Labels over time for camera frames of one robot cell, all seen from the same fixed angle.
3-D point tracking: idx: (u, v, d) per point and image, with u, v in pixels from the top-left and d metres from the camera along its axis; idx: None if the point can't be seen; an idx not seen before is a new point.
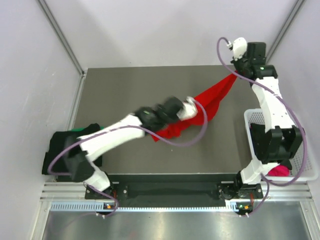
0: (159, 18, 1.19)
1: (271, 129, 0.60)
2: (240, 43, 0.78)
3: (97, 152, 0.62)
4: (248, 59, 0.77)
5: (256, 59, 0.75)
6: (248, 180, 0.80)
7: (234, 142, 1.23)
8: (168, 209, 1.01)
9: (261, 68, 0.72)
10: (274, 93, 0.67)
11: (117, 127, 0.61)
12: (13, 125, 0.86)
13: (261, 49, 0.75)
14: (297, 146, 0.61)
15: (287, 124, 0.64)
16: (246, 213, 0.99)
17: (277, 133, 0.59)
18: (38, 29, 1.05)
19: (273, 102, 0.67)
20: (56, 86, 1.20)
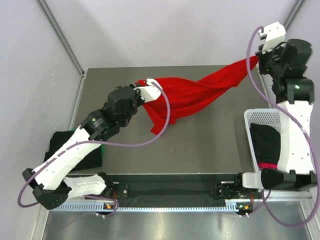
0: (160, 18, 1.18)
1: (284, 173, 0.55)
2: (273, 35, 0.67)
3: (60, 176, 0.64)
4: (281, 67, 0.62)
5: (293, 68, 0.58)
6: (248, 185, 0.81)
7: (234, 142, 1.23)
8: (168, 209, 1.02)
9: (295, 87, 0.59)
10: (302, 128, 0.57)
11: (64, 150, 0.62)
12: (13, 125, 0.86)
13: (304, 57, 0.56)
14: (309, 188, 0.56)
15: (305, 169, 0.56)
16: (246, 213, 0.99)
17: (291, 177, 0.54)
18: (38, 28, 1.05)
19: (296, 139, 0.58)
20: (56, 86, 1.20)
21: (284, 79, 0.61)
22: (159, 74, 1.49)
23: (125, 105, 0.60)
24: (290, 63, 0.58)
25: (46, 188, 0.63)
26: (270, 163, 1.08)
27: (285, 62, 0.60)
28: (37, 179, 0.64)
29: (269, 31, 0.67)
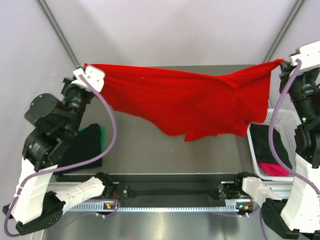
0: (159, 19, 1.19)
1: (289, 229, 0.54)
2: (309, 62, 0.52)
3: (38, 204, 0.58)
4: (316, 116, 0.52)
5: None
6: (247, 190, 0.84)
7: (234, 142, 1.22)
8: (168, 209, 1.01)
9: None
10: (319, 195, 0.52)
11: (20, 187, 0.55)
12: (13, 126, 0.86)
13: None
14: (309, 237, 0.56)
15: (309, 229, 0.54)
16: (246, 213, 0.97)
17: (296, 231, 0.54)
18: (38, 29, 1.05)
19: (309, 201, 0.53)
20: (56, 87, 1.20)
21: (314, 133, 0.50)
22: None
23: (52, 121, 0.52)
24: None
25: (26, 221, 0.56)
26: (270, 163, 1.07)
27: None
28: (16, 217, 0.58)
29: (303, 58, 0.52)
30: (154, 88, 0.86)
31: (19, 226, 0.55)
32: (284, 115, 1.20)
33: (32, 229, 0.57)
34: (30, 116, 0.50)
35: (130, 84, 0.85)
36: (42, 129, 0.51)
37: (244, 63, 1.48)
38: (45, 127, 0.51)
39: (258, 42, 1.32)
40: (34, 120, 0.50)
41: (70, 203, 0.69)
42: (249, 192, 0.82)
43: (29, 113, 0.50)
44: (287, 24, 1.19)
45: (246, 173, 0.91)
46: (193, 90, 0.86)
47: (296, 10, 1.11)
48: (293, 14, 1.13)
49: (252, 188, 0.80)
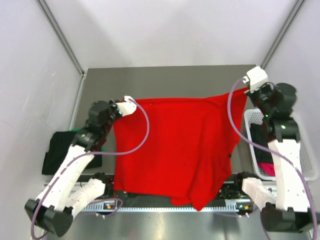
0: (159, 19, 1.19)
1: (282, 213, 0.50)
2: (257, 77, 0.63)
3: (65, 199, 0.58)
4: (271, 110, 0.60)
5: (280, 111, 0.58)
6: (246, 189, 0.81)
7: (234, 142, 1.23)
8: (169, 209, 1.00)
9: (282, 126, 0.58)
10: (293, 165, 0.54)
11: (65, 167, 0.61)
12: (13, 125, 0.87)
13: (291, 104, 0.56)
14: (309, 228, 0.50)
15: (301, 206, 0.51)
16: (246, 213, 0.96)
17: (291, 216, 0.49)
18: (38, 29, 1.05)
19: (291, 175, 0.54)
20: (56, 87, 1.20)
21: (272, 120, 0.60)
22: (159, 74, 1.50)
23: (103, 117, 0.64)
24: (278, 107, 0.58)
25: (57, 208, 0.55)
26: (271, 163, 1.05)
27: (273, 105, 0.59)
28: (44, 204, 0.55)
29: (251, 78, 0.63)
30: (166, 121, 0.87)
31: (48, 212, 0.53)
32: None
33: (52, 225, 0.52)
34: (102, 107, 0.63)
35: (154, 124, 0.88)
36: (96, 120, 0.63)
37: (244, 63, 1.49)
38: (98, 120, 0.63)
39: (258, 43, 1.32)
40: (98, 111, 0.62)
41: (77, 206, 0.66)
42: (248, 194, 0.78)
43: (106, 104, 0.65)
44: (287, 24, 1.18)
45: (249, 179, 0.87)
46: (186, 120, 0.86)
47: (295, 10, 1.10)
48: (292, 13, 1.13)
49: (251, 190, 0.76)
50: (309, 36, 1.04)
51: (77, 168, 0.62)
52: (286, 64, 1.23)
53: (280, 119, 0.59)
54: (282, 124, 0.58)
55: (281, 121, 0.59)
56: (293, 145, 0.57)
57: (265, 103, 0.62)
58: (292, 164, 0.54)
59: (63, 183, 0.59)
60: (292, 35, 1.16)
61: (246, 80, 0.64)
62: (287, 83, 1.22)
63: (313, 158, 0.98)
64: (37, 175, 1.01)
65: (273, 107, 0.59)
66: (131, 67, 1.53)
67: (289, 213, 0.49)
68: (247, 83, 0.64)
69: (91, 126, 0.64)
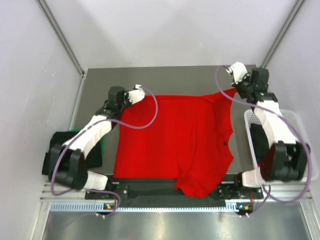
0: (159, 19, 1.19)
1: (275, 144, 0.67)
2: (239, 68, 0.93)
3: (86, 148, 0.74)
4: (252, 85, 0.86)
5: (259, 85, 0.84)
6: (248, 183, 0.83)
7: (234, 143, 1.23)
8: (169, 209, 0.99)
9: (261, 94, 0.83)
10: (274, 113, 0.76)
11: (91, 124, 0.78)
12: (13, 125, 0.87)
13: (264, 78, 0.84)
14: (304, 163, 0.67)
15: (291, 140, 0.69)
16: (246, 213, 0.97)
17: (282, 147, 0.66)
18: (38, 29, 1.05)
19: (277, 122, 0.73)
20: (56, 87, 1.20)
21: (254, 92, 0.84)
22: (159, 75, 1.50)
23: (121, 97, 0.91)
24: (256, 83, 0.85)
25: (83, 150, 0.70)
26: None
27: (253, 82, 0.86)
28: (72, 148, 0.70)
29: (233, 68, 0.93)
30: (170, 117, 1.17)
31: (74, 153, 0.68)
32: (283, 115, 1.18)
33: (74, 166, 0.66)
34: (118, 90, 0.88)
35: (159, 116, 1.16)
36: (114, 98, 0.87)
37: (244, 63, 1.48)
38: (116, 99, 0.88)
39: (258, 42, 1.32)
40: (115, 92, 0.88)
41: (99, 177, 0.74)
42: (250, 185, 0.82)
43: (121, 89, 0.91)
44: (287, 24, 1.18)
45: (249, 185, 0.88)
46: (183, 115, 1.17)
47: (295, 10, 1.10)
48: (292, 13, 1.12)
49: (250, 177, 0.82)
50: (309, 35, 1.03)
51: (99, 128, 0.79)
52: (287, 64, 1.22)
53: (259, 91, 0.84)
54: (261, 92, 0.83)
55: (260, 91, 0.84)
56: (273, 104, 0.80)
57: (245, 84, 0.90)
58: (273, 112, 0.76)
59: (88, 135, 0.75)
60: (292, 35, 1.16)
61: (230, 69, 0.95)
62: (287, 84, 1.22)
63: (313, 158, 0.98)
64: (37, 175, 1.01)
65: (253, 83, 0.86)
66: (131, 67, 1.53)
67: (279, 145, 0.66)
68: (231, 72, 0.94)
69: (109, 105, 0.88)
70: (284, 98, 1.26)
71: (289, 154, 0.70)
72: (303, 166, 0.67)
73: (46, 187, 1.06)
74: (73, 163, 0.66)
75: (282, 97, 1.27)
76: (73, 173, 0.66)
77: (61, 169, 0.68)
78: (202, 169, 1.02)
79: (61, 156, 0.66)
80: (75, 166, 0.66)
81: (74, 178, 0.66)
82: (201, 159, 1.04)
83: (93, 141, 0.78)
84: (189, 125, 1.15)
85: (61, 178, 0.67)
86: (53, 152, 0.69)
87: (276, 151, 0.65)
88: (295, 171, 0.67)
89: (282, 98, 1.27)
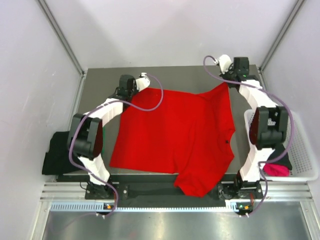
0: (159, 19, 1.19)
1: (258, 108, 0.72)
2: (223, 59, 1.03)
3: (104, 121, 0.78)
4: (234, 71, 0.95)
5: (241, 70, 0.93)
6: (248, 176, 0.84)
7: (234, 142, 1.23)
8: (169, 209, 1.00)
9: (243, 75, 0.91)
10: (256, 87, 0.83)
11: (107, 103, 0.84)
12: (13, 125, 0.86)
13: (244, 63, 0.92)
14: (285, 123, 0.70)
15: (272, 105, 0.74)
16: (246, 213, 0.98)
17: (264, 110, 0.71)
18: (38, 29, 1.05)
19: (258, 94, 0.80)
20: (56, 86, 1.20)
21: (237, 75, 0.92)
22: (159, 74, 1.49)
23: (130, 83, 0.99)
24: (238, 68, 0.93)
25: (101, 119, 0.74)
26: (271, 163, 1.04)
27: (235, 68, 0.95)
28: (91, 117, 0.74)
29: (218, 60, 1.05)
30: (173, 111, 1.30)
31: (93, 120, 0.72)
32: None
33: (94, 133, 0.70)
34: (128, 77, 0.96)
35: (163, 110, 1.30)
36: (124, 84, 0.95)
37: None
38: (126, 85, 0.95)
39: (258, 43, 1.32)
40: (126, 79, 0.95)
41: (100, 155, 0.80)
42: (248, 174, 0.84)
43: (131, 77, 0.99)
44: (287, 24, 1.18)
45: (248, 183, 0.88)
46: (185, 110, 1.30)
47: (295, 10, 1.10)
48: (292, 13, 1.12)
49: (246, 167, 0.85)
50: (309, 35, 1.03)
51: (114, 106, 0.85)
52: (286, 64, 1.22)
53: (242, 74, 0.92)
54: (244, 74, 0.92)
55: (242, 73, 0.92)
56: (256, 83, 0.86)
57: (230, 71, 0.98)
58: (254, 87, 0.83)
59: (105, 110, 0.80)
60: (292, 35, 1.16)
61: (216, 61, 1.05)
62: (287, 83, 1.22)
63: (313, 158, 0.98)
64: (37, 175, 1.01)
65: (236, 68, 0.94)
66: (131, 67, 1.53)
67: (261, 109, 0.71)
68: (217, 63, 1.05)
69: (121, 91, 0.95)
70: (283, 98, 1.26)
71: (272, 118, 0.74)
72: (285, 125, 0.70)
73: (46, 187, 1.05)
74: (93, 130, 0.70)
75: (282, 97, 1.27)
76: (92, 140, 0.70)
77: (79, 138, 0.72)
78: (201, 164, 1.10)
79: (82, 121, 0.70)
80: (95, 133, 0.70)
81: (92, 145, 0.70)
82: (199, 154, 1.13)
83: (108, 118, 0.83)
84: (190, 119, 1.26)
85: (79, 145, 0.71)
86: (74, 119, 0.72)
87: (260, 114, 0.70)
88: (279, 132, 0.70)
89: (282, 98, 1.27)
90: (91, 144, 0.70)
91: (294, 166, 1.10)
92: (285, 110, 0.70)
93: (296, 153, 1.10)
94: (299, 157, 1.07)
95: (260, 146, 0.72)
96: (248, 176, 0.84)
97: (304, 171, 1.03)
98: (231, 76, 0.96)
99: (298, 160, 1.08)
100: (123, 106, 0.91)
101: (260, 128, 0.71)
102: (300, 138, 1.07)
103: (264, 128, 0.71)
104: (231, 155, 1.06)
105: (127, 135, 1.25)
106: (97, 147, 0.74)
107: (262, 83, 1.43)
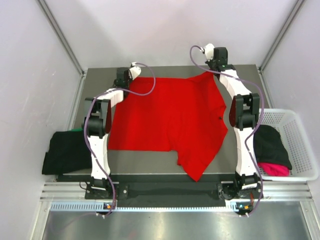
0: (159, 19, 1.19)
1: (235, 97, 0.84)
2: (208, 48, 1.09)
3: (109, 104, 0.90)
4: (215, 60, 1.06)
5: (220, 60, 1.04)
6: (244, 167, 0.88)
7: (233, 140, 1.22)
8: (169, 209, 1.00)
9: (222, 66, 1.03)
10: (234, 77, 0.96)
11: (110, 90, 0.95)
12: (14, 125, 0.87)
13: (223, 53, 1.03)
14: (258, 106, 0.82)
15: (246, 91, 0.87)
16: (246, 213, 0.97)
17: (239, 98, 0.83)
18: (38, 28, 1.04)
19: (234, 82, 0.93)
20: (56, 86, 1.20)
21: (218, 66, 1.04)
22: (159, 74, 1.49)
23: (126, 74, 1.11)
24: (218, 59, 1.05)
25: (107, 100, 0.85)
26: (271, 163, 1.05)
27: (215, 58, 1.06)
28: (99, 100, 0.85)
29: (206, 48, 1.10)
30: (165, 96, 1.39)
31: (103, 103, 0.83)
32: (283, 115, 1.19)
33: (105, 111, 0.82)
34: (123, 69, 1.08)
35: (156, 95, 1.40)
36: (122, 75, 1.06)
37: (244, 63, 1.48)
38: (123, 76, 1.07)
39: (258, 43, 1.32)
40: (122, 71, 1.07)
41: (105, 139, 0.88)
42: (242, 164, 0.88)
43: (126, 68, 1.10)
44: (286, 24, 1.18)
45: (247, 181, 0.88)
46: (177, 94, 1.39)
47: (295, 11, 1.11)
48: (292, 13, 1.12)
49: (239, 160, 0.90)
50: (309, 35, 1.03)
51: (117, 93, 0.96)
52: (286, 63, 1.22)
53: (221, 64, 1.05)
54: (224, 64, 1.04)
55: (222, 63, 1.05)
56: (232, 72, 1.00)
57: (212, 60, 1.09)
58: (232, 76, 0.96)
59: (109, 95, 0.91)
60: (291, 35, 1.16)
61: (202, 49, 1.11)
62: (287, 83, 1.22)
63: (314, 158, 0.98)
64: (37, 175, 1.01)
65: (216, 58, 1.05)
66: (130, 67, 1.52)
67: (237, 97, 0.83)
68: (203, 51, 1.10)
69: (119, 83, 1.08)
70: (283, 98, 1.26)
71: (247, 104, 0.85)
72: (257, 108, 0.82)
73: (46, 187, 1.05)
74: (104, 109, 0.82)
75: (282, 97, 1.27)
76: (104, 117, 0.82)
77: (92, 118, 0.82)
78: (199, 141, 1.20)
79: (94, 102, 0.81)
80: (106, 111, 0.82)
81: (104, 122, 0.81)
82: (196, 134, 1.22)
83: (112, 103, 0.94)
84: (182, 102, 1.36)
85: (93, 124, 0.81)
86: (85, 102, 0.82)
87: (236, 101, 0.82)
88: (252, 115, 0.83)
89: (282, 98, 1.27)
90: (103, 121, 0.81)
91: (294, 166, 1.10)
92: (256, 96, 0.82)
93: (296, 153, 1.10)
94: (299, 157, 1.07)
95: (240, 128, 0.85)
96: (244, 166, 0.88)
97: (304, 171, 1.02)
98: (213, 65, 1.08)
99: (298, 160, 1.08)
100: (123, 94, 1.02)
101: (238, 113, 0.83)
102: (300, 138, 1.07)
103: (241, 113, 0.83)
104: (225, 130, 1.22)
105: (123, 122, 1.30)
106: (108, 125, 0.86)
107: (262, 83, 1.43)
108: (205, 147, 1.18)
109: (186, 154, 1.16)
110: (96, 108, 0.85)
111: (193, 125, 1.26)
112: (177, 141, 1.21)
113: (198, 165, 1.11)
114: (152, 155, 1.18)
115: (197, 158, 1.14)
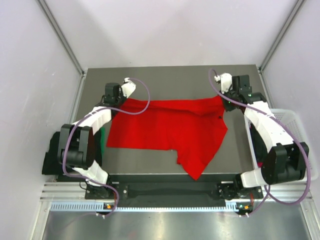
0: (159, 19, 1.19)
1: (274, 147, 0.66)
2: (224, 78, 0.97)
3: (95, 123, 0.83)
4: (237, 90, 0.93)
5: (243, 88, 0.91)
6: (249, 185, 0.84)
7: (234, 139, 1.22)
8: (169, 209, 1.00)
9: (249, 96, 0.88)
10: (267, 114, 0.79)
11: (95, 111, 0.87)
12: (13, 125, 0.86)
13: (245, 80, 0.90)
14: (303, 162, 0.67)
15: (287, 140, 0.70)
16: (246, 213, 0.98)
17: (281, 151, 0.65)
18: (38, 28, 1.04)
19: (268, 123, 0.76)
20: (56, 86, 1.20)
21: (242, 96, 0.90)
22: (160, 74, 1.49)
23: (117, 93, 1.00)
24: (240, 89, 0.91)
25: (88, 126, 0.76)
26: None
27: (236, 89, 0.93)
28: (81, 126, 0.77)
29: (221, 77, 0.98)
30: None
31: (82, 133, 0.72)
32: (283, 115, 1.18)
33: (85, 141, 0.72)
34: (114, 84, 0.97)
35: None
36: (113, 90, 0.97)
37: (244, 63, 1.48)
38: (113, 93, 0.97)
39: (258, 43, 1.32)
40: (111, 86, 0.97)
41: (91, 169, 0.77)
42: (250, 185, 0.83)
43: (116, 83, 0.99)
44: (287, 24, 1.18)
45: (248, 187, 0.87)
46: None
47: (295, 11, 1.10)
48: (292, 13, 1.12)
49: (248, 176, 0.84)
50: (309, 35, 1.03)
51: (102, 114, 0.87)
52: (286, 63, 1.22)
53: (246, 92, 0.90)
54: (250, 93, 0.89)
55: (247, 92, 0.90)
56: (260, 104, 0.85)
57: (231, 91, 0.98)
58: (265, 114, 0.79)
59: (93, 118, 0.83)
60: (292, 35, 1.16)
61: (218, 77, 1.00)
62: (287, 84, 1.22)
63: (314, 158, 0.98)
64: (37, 175, 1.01)
65: (237, 87, 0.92)
66: (131, 67, 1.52)
67: (278, 149, 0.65)
68: (219, 80, 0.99)
69: (107, 99, 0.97)
70: (284, 98, 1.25)
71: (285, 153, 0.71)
72: (302, 164, 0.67)
73: (46, 187, 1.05)
74: (84, 140, 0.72)
75: (282, 97, 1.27)
76: (84, 149, 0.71)
77: (71, 149, 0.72)
78: (198, 140, 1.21)
79: (72, 132, 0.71)
80: (87, 142, 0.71)
81: (84, 154, 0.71)
82: (195, 132, 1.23)
83: (98, 124, 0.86)
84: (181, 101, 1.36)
85: (71, 156, 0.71)
86: (63, 130, 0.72)
87: (278, 156, 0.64)
88: (297, 171, 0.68)
89: (282, 98, 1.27)
90: (83, 153, 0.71)
91: None
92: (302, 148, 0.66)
93: None
94: None
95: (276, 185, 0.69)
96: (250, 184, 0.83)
97: None
98: (233, 96, 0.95)
99: None
100: (111, 113, 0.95)
101: (279, 171, 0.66)
102: (300, 138, 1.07)
103: (282, 171, 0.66)
104: (224, 129, 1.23)
105: (123, 122, 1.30)
106: (91, 156, 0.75)
107: (262, 83, 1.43)
108: (205, 147, 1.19)
109: (186, 153, 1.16)
110: (76, 136, 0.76)
111: (192, 124, 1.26)
112: (177, 139, 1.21)
113: (198, 164, 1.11)
114: (151, 154, 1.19)
115: (196, 157, 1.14)
